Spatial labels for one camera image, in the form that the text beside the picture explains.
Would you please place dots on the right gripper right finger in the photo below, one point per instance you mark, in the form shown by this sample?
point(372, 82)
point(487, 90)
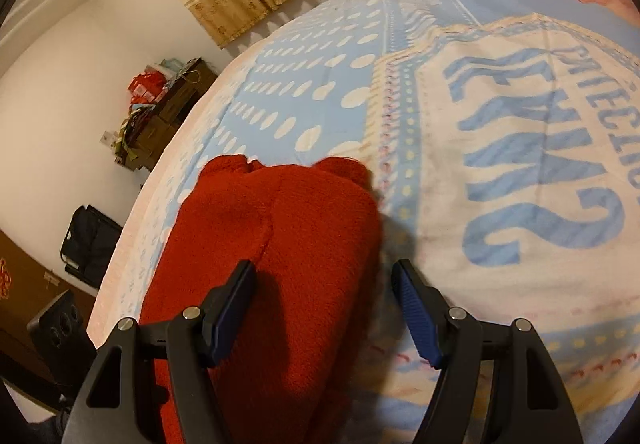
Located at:
point(528, 402)

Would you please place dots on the dark brown wooden door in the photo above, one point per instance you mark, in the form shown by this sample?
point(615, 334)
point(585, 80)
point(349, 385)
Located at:
point(26, 288)

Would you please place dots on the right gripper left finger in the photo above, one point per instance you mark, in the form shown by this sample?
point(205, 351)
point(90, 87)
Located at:
point(119, 401)

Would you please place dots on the dark wooden desk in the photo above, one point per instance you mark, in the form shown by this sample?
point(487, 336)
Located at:
point(148, 130)

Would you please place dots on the red knitted garment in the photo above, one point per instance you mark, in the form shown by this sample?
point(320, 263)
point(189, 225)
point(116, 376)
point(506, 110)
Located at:
point(314, 235)

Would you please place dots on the blue polka dot bedspread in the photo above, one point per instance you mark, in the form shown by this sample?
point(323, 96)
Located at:
point(502, 137)

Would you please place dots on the red items on desk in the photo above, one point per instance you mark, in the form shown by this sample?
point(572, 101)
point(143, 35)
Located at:
point(147, 87)

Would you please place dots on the black speaker box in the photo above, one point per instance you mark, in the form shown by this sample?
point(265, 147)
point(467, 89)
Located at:
point(60, 338)

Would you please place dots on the black folding chair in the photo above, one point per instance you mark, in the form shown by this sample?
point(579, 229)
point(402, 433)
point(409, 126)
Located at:
point(89, 245)

